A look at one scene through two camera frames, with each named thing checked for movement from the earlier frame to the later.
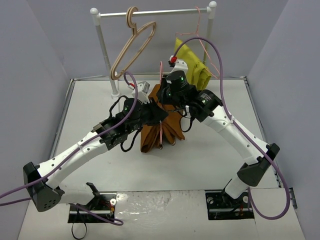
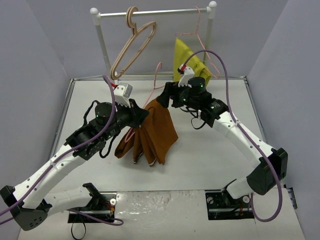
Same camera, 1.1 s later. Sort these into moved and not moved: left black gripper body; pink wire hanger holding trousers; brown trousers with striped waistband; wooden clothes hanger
Moved: left black gripper body; brown trousers with striped waistband
Not moved: pink wire hanger holding trousers; wooden clothes hanger
